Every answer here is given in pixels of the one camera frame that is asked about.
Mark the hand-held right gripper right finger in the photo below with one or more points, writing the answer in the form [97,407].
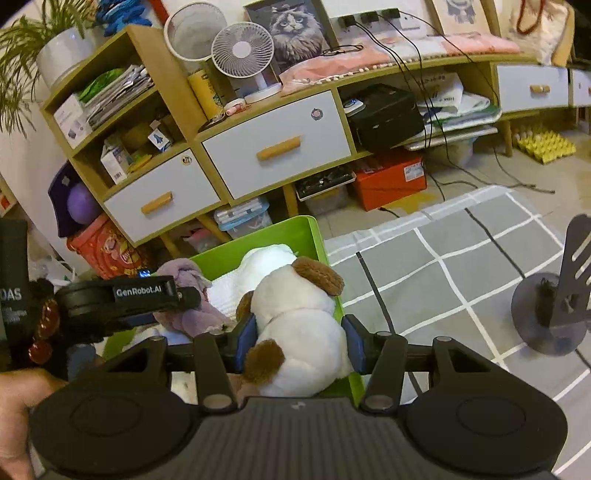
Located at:
[353,344]

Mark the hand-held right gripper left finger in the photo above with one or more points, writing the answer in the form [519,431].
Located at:
[247,337]

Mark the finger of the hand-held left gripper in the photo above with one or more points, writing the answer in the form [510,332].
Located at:
[161,302]

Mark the purple plush toy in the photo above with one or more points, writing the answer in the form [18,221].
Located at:
[207,318]

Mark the white brown dog plush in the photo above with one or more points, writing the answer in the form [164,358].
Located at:
[300,323]

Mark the large white chicken plush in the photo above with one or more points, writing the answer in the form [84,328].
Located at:
[263,263]

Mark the green plastic bin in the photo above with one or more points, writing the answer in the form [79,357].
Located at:
[281,233]

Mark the grey checked desktop cloth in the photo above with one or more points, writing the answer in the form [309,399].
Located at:
[415,286]

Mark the person's left hand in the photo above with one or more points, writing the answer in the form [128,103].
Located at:
[14,415]

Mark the red printed bucket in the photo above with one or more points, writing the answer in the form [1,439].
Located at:
[106,254]

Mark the purple ball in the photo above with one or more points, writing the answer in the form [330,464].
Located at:
[81,203]

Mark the clear storage box blue clips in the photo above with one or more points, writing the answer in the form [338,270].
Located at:
[240,219]

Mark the small white medicine box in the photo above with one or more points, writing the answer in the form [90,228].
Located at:
[114,161]

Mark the clear box black tray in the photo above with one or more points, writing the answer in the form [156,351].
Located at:
[323,198]

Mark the orange box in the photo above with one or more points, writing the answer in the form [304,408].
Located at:
[383,189]

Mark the blue white carton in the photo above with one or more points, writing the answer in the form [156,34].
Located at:
[159,138]

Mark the white cardboard box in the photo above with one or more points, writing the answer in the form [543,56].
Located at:
[69,120]

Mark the black metal phone stand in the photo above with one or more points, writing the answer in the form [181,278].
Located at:
[535,314]

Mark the stack of packets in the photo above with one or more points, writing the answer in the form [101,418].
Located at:
[115,97]

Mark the wooden drawer cabinet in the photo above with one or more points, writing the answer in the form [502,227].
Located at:
[164,92]

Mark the yellow can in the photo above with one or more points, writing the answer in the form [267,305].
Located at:
[205,97]

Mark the black printer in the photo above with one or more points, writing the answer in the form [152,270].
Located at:
[383,124]

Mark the potted green plant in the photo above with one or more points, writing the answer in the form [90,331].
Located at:
[60,55]

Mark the stack of papers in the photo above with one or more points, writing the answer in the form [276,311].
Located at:
[461,115]

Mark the white desk fan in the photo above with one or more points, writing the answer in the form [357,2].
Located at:
[240,50]

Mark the white mesh basket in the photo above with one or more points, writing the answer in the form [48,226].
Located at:
[194,27]

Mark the yellow egg tray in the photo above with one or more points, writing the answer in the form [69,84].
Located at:
[547,145]

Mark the blue plastic toy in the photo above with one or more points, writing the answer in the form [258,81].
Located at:
[120,14]

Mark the pink cushion cloth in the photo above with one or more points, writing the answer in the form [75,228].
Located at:
[369,57]

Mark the framed cat picture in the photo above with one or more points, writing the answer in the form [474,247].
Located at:
[291,27]

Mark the white power strip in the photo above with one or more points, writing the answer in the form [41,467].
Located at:
[411,22]

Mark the framed drawing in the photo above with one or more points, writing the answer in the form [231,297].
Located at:
[461,18]

